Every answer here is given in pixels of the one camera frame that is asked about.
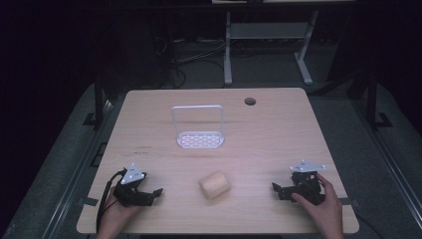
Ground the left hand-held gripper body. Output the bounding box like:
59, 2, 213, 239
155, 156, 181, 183
112, 162, 148, 207

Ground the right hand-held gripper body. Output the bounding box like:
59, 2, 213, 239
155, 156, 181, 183
289, 159, 327, 206

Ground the beige bread roll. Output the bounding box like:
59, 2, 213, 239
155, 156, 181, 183
197, 169, 232, 201

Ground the clear plastic container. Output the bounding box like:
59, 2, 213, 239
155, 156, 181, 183
170, 105, 226, 149

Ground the person's left hand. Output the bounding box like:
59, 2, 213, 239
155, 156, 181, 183
97, 190, 144, 239

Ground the person's right hand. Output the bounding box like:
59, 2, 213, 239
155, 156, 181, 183
291, 172, 346, 239

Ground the grey tape strip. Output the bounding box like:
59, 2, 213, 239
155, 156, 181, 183
337, 197, 360, 206
79, 196, 100, 207

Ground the grey metal stand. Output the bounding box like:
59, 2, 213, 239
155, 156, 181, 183
223, 9, 320, 87

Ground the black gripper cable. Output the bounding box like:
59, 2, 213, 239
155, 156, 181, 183
354, 212, 386, 239
96, 168, 128, 234

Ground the metal frame rail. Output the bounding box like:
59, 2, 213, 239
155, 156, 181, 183
39, 98, 115, 239
350, 98, 422, 230

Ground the black metal post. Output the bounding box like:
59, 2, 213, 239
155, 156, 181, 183
83, 73, 106, 129
365, 71, 394, 131

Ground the bundle of floor cables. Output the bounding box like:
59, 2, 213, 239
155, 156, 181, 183
152, 35, 230, 90

